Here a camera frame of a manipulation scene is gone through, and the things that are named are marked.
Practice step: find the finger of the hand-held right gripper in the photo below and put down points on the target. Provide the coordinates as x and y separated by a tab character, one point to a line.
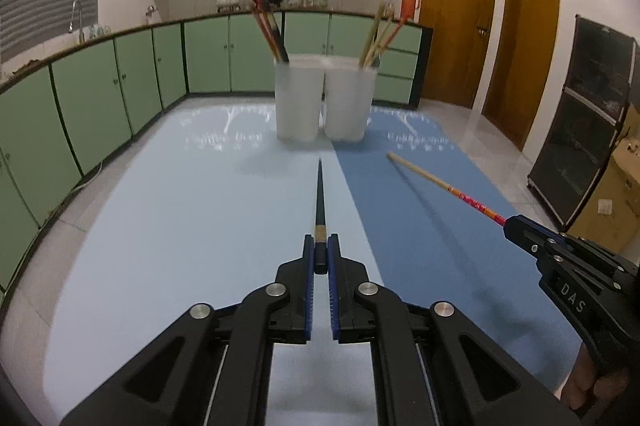
525	236

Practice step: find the chrome sink faucet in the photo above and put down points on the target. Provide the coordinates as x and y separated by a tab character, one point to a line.
74	13

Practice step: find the black chopstick with tan band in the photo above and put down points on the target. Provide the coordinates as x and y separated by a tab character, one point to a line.
320	206

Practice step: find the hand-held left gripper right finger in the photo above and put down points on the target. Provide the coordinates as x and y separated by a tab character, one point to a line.
333	301

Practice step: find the drinking glasses by sink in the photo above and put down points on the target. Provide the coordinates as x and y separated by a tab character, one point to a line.
96	31

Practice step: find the wooden chopstick with orange end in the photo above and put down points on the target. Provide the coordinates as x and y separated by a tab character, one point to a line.
384	33

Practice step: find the wooden chopstick with orange pattern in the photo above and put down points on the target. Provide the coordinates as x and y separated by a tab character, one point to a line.
440	183
378	41

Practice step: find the translucent white cup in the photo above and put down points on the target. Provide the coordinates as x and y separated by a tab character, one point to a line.
299	101
350	103

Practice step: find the row of glass jars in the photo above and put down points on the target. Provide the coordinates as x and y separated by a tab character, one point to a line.
307	1

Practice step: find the wooden door in frame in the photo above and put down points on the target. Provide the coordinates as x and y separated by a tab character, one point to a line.
527	51

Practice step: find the small wall tap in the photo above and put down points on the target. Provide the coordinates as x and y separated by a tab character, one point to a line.
150	12

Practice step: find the orange thermos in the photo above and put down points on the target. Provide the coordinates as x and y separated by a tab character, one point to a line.
410	3

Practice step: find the cardboard box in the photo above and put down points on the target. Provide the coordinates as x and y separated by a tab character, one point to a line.
615	206

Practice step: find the light blue mat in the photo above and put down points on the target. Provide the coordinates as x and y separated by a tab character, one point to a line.
200	216

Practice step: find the black glass-front cabinet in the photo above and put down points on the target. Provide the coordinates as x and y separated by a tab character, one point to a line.
575	136

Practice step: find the person's right hand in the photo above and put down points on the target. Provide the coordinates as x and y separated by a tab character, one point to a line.
582	381

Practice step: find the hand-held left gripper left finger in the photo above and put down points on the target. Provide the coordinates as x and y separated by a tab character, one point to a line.
309	301

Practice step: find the green base cabinets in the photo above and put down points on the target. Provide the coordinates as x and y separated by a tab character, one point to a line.
90	101

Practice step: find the red-brown chopstick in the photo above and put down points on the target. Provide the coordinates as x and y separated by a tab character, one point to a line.
265	26

